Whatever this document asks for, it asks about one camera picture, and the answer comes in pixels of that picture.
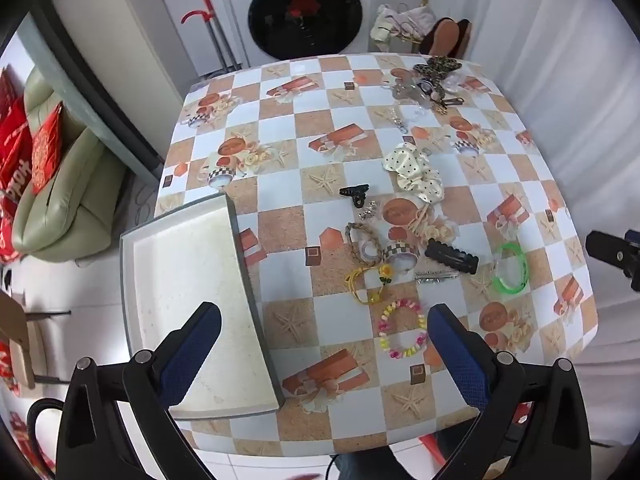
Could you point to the small black claw clip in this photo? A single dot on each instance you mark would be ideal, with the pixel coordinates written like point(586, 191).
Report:
point(356, 192)

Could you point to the pale green sofa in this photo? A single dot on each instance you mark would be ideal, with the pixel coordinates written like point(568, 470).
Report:
point(75, 200)

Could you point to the silver hairpin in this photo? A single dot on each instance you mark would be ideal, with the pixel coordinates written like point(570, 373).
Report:
point(435, 276)

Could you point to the wooden chair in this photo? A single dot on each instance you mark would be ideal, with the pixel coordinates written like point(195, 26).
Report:
point(15, 325)

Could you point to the checkered printed tablecloth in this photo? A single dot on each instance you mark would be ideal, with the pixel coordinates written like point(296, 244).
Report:
point(320, 125)

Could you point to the red plastic stool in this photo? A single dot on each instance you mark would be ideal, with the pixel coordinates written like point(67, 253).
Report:
point(432, 447)

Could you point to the green plastic bangle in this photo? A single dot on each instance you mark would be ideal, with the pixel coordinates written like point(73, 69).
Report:
point(522, 260)

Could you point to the cream polka dot scrunchie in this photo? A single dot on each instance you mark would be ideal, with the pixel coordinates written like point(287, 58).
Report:
point(412, 170)

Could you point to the grey rectangular tray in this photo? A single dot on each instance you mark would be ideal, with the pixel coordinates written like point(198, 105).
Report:
point(175, 270)

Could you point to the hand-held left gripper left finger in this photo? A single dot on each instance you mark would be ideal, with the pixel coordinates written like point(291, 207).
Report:
point(192, 355)

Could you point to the red cushion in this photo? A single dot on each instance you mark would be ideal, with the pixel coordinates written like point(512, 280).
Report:
point(12, 160)
point(47, 145)

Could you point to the large black hair clip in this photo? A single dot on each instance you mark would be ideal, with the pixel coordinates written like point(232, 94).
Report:
point(450, 256)

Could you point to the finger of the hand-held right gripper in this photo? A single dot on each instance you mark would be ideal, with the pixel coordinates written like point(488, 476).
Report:
point(607, 249)

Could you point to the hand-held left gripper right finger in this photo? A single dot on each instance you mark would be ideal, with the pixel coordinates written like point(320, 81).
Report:
point(460, 355)

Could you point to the leopard print hair bow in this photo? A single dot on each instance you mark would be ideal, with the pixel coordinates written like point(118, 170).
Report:
point(435, 72)

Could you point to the white washing machine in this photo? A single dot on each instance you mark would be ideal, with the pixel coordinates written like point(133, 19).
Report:
point(305, 15)

